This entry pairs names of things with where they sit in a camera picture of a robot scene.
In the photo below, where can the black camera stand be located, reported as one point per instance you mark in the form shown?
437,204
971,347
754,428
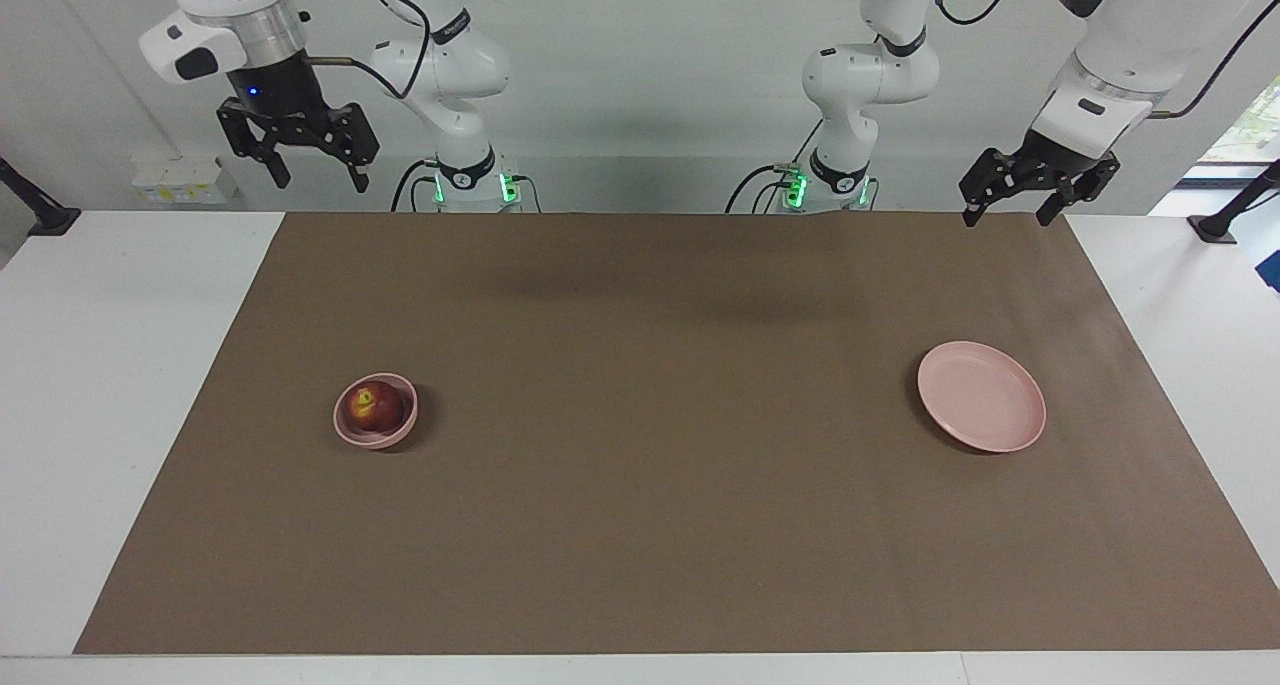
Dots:
1225,223
45,215

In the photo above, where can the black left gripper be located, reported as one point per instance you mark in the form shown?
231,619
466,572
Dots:
1055,160

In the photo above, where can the pink bowl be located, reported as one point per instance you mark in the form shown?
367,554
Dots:
345,433

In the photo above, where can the window with greenery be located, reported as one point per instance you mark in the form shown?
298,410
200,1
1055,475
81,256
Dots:
1250,135

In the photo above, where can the dark red apple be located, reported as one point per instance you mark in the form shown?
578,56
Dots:
378,410

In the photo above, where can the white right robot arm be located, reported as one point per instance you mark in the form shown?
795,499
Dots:
450,65

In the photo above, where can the pink plate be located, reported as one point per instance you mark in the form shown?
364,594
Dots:
985,400

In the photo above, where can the white wall socket box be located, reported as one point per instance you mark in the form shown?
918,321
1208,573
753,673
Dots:
185,180

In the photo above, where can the brown table mat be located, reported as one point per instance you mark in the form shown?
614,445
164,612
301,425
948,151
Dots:
650,515

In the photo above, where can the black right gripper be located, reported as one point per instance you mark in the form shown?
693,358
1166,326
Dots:
280,90

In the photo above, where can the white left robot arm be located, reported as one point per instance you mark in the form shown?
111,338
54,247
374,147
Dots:
870,75

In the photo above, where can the blue object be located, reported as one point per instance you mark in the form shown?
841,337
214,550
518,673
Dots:
1272,270

